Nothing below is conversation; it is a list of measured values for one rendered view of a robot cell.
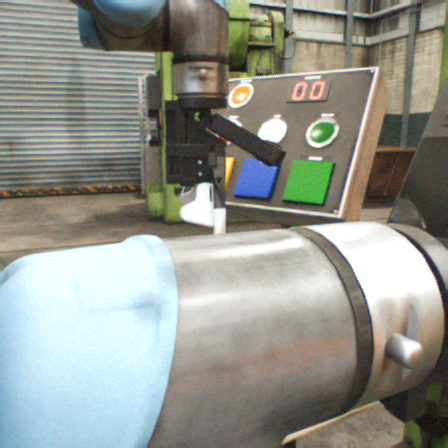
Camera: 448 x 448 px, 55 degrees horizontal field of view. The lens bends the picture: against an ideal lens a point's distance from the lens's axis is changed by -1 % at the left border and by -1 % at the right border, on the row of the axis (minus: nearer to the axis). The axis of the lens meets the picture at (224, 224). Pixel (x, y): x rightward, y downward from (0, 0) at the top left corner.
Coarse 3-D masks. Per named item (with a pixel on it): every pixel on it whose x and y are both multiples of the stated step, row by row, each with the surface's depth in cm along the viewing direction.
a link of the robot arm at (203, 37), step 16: (176, 0) 53; (192, 0) 54; (208, 0) 54; (224, 0) 55; (176, 16) 53; (192, 16) 54; (208, 16) 54; (224, 16) 56; (176, 32) 54; (192, 32) 55; (208, 32) 55; (224, 32) 56; (176, 48) 56; (192, 48) 55; (208, 48) 55; (224, 48) 57
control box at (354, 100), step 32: (256, 96) 85; (288, 96) 81; (352, 96) 74; (384, 96) 77; (256, 128) 83; (288, 128) 79; (352, 128) 71; (288, 160) 76; (320, 160) 73; (352, 160) 69; (352, 192) 70; (288, 224) 80; (320, 224) 73
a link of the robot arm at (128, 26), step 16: (80, 0) 41; (96, 0) 40; (112, 0) 38; (128, 0) 39; (144, 0) 39; (160, 0) 40; (96, 16) 46; (112, 16) 41; (128, 16) 40; (144, 16) 41; (112, 32) 48; (128, 32) 46; (144, 32) 48
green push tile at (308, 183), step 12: (300, 168) 73; (312, 168) 72; (324, 168) 71; (288, 180) 74; (300, 180) 72; (312, 180) 71; (324, 180) 70; (288, 192) 73; (300, 192) 72; (312, 192) 70; (324, 192) 69; (312, 204) 70; (324, 204) 69
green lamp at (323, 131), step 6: (318, 126) 75; (324, 126) 74; (330, 126) 73; (312, 132) 75; (318, 132) 74; (324, 132) 74; (330, 132) 73; (312, 138) 75; (318, 138) 74; (324, 138) 73; (330, 138) 73
